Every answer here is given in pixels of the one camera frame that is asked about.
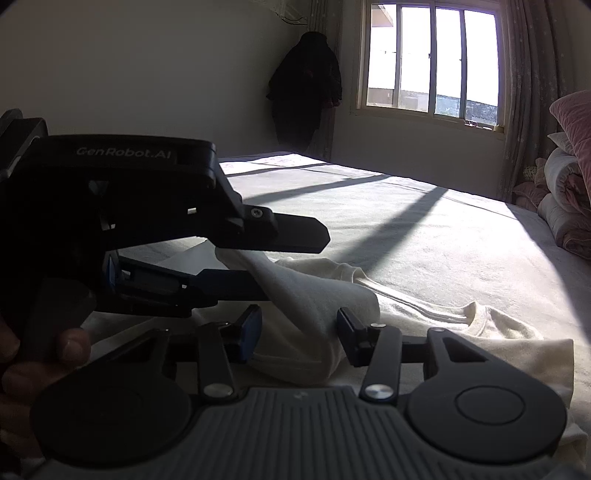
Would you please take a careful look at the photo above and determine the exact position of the dark hanging coat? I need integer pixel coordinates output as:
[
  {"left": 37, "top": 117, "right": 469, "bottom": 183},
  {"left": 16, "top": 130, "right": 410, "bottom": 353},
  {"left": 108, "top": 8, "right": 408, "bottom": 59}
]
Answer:
[{"left": 265, "top": 31, "right": 343, "bottom": 155}]

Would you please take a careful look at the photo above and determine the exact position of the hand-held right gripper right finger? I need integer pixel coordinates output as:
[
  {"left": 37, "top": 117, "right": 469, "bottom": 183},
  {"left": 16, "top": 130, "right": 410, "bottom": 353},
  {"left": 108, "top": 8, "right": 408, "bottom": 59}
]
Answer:
[{"left": 337, "top": 307, "right": 499, "bottom": 402}]

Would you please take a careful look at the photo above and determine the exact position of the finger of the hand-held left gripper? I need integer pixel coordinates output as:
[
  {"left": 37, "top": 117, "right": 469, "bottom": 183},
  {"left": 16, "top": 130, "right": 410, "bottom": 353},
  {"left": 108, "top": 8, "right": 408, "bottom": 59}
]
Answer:
[
  {"left": 105, "top": 254, "right": 278, "bottom": 319},
  {"left": 240, "top": 205, "right": 331, "bottom": 254}
]

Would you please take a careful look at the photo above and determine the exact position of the grey patterned curtain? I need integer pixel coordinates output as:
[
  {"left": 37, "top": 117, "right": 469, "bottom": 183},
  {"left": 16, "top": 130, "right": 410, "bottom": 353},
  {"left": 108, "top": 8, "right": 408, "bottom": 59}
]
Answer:
[{"left": 499, "top": 0, "right": 573, "bottom": 204}]

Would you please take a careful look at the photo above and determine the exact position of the folded white pink quilt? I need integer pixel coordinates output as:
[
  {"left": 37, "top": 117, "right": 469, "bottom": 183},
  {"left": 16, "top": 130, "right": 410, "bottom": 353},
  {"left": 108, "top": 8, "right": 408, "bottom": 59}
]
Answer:
[{"left": 538, "top": 148, "right": 591, "bottom": 261}]

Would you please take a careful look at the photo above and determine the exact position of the small pink cushion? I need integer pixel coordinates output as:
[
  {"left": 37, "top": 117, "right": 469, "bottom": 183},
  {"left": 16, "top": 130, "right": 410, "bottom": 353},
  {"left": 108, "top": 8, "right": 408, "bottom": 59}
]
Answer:
[{"left": 512, "top": 157, "right": 550, "bottom": 213}]

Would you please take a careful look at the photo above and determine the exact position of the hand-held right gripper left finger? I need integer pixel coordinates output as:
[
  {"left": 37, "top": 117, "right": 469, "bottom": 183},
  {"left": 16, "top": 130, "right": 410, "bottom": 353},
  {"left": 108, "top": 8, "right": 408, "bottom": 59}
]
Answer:
[{"left": 88, "top": 304, "right": 264, "bottom": 398}]

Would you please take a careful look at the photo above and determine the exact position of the grey bed blanket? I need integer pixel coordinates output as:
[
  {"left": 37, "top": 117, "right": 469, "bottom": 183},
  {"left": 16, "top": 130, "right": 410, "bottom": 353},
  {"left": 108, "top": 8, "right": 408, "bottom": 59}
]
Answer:
[{"left": 115, "top": 151, "right": 591, "bottom": 480}]

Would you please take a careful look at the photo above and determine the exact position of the window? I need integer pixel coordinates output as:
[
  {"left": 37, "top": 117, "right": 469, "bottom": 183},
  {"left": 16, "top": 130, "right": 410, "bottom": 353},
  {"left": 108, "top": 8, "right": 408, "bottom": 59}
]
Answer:
[{"left": 351, "top": 0, "right": 509, "bottom": 134}]

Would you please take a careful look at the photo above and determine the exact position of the white shirt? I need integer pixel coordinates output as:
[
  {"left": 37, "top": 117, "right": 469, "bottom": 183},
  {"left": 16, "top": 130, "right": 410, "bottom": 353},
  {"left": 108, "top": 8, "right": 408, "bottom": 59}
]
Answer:
[{"left": 83, "top": 240, "right": 587, "bottom": 462}]

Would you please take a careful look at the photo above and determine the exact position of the person's left hand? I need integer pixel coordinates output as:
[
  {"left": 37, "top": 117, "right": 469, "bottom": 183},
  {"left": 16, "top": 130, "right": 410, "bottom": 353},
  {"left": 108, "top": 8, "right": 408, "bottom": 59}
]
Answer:
[{"left": 0, "top": 314, "right": 93, "bottom": 462}]

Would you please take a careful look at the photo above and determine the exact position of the large pink pillow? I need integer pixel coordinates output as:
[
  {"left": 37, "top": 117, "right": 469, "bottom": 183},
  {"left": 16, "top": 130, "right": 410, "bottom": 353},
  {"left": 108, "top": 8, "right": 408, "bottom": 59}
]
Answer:
[{"left": 549, "top": 90, "right": 591, "bottom": 162}]

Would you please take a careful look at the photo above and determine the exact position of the white pillow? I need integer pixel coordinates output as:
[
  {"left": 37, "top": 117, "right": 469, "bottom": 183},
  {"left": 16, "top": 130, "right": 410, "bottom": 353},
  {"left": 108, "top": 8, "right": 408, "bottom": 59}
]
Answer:
[{"left": 547, "top": 131, "right": 575, "bottom": 153}]

